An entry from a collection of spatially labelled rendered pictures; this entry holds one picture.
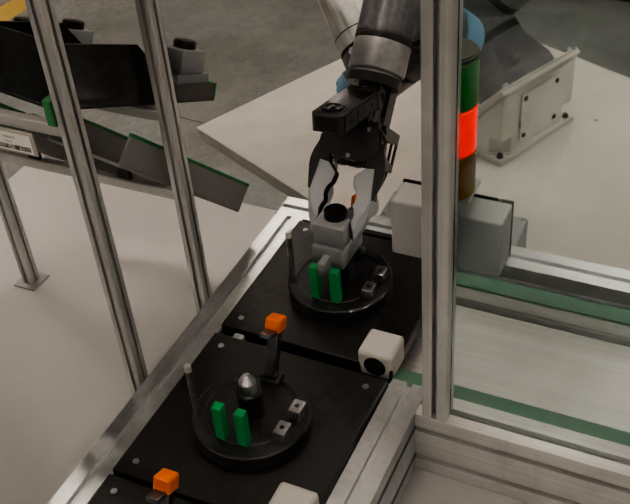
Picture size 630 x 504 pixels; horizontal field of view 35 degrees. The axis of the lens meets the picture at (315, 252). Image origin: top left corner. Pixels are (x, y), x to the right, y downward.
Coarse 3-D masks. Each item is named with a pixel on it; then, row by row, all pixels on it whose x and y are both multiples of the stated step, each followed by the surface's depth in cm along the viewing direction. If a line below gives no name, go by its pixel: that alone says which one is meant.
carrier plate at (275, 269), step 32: (384, 256) 138; (256, 288) 134; (288, 288) 134; (416, 288) 132; (224, 320) 130; (256, 320) 129; (288, 320) 129; (384, 320) 127; (416, 320) 127; (288, 352) 127; (320, 352) 124; (352, 352) 123
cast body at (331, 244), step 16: (336, 208) 125; (320, 224) 124; (336, 224) 124; (320, 240) 125; (336, 240) 124; (352, 240) 127; (320, 256) 126; (336, 256) 125; (352, 256) 128; (320, 272) 125
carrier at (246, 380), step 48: (192, 384) 110; (240, 384) 110; (288, 384) 117; (336, 384) 119; (384, 384) 119; (144, 432) 115; (192, 432) 115; (240, 432) 109; (288, 432) 110; (336, 432) 113; (144, 480) 110; (192, 480) 109; (240, 480) 109; (288, 480) 109; (336, 480) 109
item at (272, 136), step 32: (288, 96) 196; (320, 96) 195; (416, 96) 193; (224, 128) 188; (256, 128) 188; (288, 128) 187; (416, 128) 183; (256, 160) 179; (288, 160) 178; (416, 160) 175; (288, 192) 174; (352, 192) 169; (384, 192) 168
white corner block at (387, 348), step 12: (372, 336) 122; (384, 336) 122; (396, 336) 122; (360, 348) 121; (372, 348) 121; (384, 348) 121; (396, 348) 121; (360, 360) 122; (372, 360) 120; (384, 360) 120; (396, 360) 121; (372, 372) 122; (384, 372) 121
